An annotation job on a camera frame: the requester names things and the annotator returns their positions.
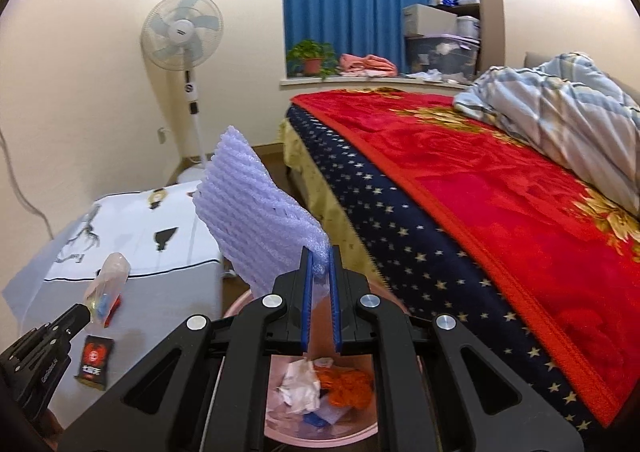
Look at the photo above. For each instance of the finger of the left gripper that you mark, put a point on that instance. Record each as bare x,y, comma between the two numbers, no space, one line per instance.
72,321

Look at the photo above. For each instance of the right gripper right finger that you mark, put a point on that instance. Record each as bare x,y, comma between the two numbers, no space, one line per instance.
334,274

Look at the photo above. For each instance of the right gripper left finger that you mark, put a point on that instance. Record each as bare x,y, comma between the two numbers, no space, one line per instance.
306,307

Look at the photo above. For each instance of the clear zip bag with items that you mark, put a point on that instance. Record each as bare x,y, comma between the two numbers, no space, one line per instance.
103,294

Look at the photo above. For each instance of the purple foam net sheet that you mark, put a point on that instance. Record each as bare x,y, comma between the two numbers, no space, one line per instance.
259,228

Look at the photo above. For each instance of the white paper ball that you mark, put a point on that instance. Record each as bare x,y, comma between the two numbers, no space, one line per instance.
300,387

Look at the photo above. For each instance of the orange plastic bag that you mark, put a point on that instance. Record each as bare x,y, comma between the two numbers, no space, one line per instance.
346,387

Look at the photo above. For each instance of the blue plastic bag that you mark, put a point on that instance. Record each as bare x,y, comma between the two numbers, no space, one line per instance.
316,420

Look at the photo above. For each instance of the pink trash bin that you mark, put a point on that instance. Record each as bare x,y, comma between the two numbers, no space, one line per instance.
322,400

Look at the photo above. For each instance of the yellow star bed skirt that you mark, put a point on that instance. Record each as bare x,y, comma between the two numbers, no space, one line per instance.
323,205

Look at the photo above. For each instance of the black red snack packet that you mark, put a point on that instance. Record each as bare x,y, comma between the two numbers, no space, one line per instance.
94,359

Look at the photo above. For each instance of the navy star bedsheet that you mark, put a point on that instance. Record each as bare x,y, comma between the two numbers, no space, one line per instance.
428,271

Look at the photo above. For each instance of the white printed cloth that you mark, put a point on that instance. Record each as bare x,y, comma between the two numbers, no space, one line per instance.
155,230

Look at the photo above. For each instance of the pink folded clothes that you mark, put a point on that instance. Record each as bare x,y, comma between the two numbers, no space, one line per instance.
370,66

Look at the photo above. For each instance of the potted green plant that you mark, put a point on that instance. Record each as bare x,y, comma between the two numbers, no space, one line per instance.
311,58

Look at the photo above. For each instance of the clear storage bin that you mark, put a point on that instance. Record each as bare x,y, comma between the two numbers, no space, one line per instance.
451,55

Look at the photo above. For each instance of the white cardboard box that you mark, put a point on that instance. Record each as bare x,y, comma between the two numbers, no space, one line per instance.
423,20

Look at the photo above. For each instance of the white standing fan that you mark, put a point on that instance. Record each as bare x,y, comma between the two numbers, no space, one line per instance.
179,35

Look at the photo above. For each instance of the plaid striped quilt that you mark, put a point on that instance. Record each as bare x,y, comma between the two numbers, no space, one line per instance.
571,112

